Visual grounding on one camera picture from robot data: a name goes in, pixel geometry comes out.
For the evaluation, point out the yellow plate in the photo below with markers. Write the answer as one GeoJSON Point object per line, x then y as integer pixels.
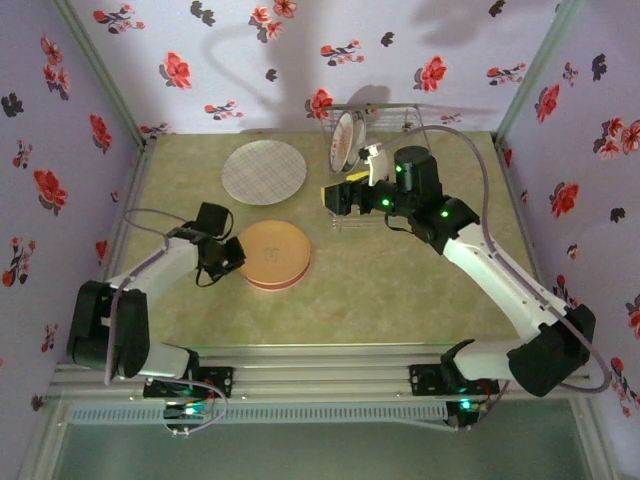
{"type": "Point", "coordinates": [272, 250]}

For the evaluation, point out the large white checked plate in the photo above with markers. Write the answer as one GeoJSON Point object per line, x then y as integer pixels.
{"type": "Point", "coordinates": [264, 170]}

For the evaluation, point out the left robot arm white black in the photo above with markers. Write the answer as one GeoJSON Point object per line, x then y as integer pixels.
{"type": "Point", "coordinates": [150, 270]}

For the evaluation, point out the white plate red flower print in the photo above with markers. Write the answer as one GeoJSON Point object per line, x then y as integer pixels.
{"type": "Point", "coordinates": [341, 142]}

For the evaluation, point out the left controller board green light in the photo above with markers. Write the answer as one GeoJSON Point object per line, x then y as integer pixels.
{"type": "Point", "coordinates": [187, 411]}

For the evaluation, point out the controller board green light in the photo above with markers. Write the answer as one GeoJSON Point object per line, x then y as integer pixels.
{"type": "Point", "coordinates": [187, 411]}
{"type": "Point", "coordinates": [467, 406]}

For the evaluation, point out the right controller board green light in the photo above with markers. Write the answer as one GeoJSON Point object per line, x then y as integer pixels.
{"type": "Point", "coordinates": [467, 406]}

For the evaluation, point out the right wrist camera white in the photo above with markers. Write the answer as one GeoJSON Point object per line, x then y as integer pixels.
{"type": "Point", "coordinates": [376, 162]}

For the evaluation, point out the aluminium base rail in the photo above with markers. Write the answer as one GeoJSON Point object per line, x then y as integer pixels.
{"type": "Point", "coordinates": [320, 372]}

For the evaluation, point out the aluminium corner post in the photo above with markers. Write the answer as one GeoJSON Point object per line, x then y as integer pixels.
{"type": "Point", "coordinates": [100, 70]}
{"type": "Point", "coordinates": [540, 70]}

